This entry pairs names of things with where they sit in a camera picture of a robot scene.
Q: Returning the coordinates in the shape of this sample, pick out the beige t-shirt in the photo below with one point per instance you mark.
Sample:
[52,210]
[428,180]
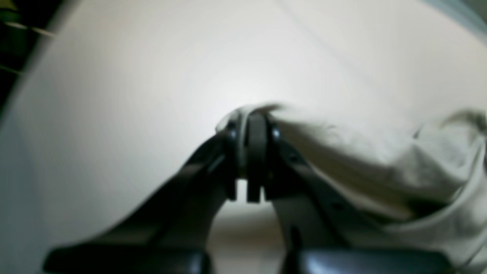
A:
[425,187]

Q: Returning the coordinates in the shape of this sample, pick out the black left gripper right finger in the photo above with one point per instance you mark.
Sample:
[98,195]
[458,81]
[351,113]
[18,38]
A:
[323,232]

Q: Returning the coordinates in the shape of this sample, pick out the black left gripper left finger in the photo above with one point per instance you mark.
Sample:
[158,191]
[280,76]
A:
[168,233]

